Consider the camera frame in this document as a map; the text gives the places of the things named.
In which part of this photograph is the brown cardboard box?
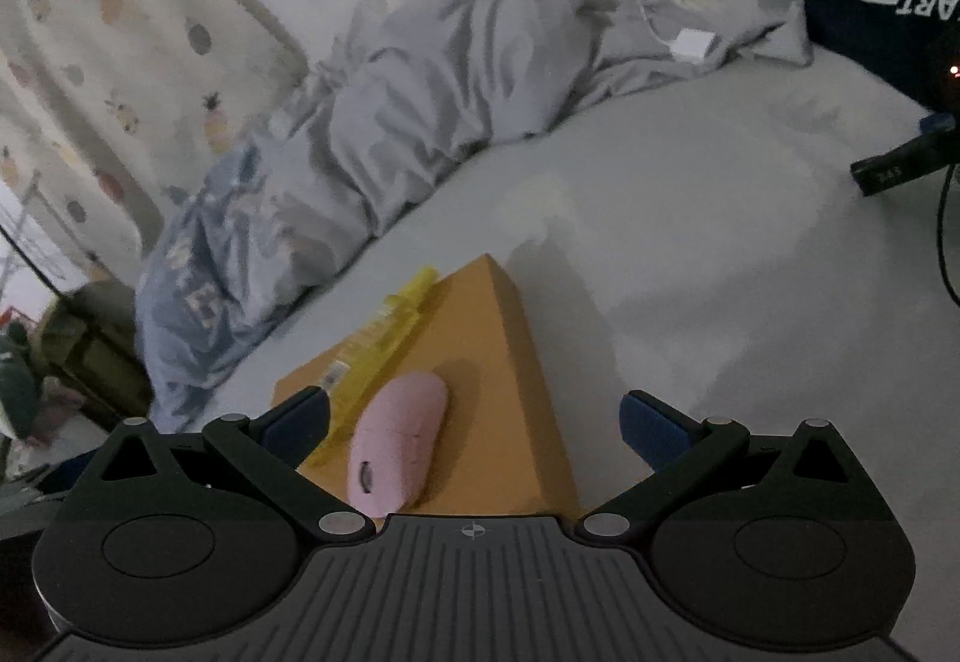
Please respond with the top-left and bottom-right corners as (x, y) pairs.
(271, 253), (582, 520)

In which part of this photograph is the grey-blue duvet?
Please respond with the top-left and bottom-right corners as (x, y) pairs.
(135, 0), (815, 434)

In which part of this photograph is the black camera on mini tripod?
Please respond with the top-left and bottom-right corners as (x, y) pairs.
(851, 21), (960, 198)

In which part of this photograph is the black cable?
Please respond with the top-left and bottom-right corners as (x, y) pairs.
(934, 163), (960, 307)

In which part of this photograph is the pineapple print curtain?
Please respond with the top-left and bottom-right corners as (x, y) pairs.
(0, 0), (308, 303)

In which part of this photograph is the wooden cabinet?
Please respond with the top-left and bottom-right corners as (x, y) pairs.
(37, 279), (155, 423)

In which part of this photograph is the light printed bed sheet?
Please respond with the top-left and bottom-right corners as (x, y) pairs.
(202, 43), (960, 662)

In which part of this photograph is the yellow plastic packet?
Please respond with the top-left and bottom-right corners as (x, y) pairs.
(300, 267), (440, 468)

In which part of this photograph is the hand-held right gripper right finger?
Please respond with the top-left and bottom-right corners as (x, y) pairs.
(576, 390), (860, 544)

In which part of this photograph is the pink computer mouse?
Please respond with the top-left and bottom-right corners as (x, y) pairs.
(346, 373), (451, 517)

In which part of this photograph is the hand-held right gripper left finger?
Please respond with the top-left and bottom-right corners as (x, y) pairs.
(90, 386), (374, 544)

